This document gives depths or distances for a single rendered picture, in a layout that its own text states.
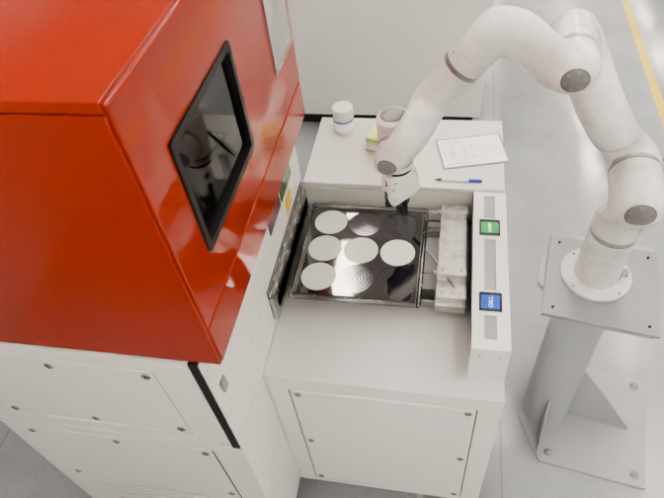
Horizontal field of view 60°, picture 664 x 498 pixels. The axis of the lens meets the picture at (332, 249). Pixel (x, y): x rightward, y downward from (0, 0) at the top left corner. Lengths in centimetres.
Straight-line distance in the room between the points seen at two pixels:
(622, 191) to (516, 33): 45
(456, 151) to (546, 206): 134
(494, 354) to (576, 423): 106
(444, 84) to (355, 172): 62
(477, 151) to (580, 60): 77
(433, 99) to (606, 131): 37
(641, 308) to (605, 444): 82
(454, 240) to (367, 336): 40
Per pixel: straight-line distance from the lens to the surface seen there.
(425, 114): 135
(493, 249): 164
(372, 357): 158
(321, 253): 171
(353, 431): 179
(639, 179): 147
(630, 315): 175
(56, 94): 78
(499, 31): 126
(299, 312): 168
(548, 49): 123
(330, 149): 195
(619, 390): 259
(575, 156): 352
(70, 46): 88
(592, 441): 246
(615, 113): 137
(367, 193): 182
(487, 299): 152
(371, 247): 171
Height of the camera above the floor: 217
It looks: 48 degrees down
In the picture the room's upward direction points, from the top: 8 degrees counter-clockwise
